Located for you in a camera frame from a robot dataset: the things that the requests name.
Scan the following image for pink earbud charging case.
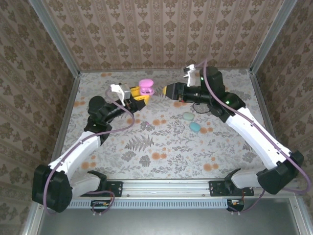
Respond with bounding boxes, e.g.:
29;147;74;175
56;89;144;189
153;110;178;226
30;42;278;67
138;78;155;96

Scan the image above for floral patterned table cloth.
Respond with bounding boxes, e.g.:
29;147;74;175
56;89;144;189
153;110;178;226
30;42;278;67
52;69;282;180

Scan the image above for small black connector box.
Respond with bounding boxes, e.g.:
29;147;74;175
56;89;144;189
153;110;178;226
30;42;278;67
90;199;111;212
226;199;245;212

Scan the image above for grey sheet metal tray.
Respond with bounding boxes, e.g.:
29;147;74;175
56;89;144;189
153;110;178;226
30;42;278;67
23;197;313;235

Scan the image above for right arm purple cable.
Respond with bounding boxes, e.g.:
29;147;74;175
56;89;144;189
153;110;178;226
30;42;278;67
194;58;309;216

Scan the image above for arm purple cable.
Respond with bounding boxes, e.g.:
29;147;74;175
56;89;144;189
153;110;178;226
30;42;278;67
194;58;309;216
43;89;135;217

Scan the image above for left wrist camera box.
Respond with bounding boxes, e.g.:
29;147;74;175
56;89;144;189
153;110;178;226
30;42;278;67
110;83;132;106

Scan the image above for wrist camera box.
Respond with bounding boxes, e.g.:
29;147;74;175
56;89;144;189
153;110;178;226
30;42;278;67
182;64;199;87
110;83;132;106

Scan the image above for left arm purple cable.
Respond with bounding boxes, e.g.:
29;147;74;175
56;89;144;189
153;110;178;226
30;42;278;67
43;89;135;217

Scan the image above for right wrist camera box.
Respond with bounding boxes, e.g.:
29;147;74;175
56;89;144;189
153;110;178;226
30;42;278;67
182;64;199;87

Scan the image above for aluminium table side rail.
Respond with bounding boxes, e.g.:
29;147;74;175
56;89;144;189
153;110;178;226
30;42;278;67
50;72;81;167
249;70;281;151

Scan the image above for thin black cable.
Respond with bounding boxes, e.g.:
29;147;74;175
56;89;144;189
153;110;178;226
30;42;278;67
191;102;211;114

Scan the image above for aluminium frame post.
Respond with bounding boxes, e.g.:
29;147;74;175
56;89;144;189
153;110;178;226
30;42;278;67
249;0;299;75
28;0;81;77

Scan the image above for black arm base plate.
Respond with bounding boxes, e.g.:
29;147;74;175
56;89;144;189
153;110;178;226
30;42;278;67
79;180;123;197
209;180;255;197

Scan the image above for long aluminium mounting rail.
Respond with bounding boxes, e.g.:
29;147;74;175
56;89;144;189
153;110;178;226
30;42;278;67
36;178;301;198

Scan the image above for grey slotted cable duct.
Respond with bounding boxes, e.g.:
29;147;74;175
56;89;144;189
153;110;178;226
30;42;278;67
68;198;245;209

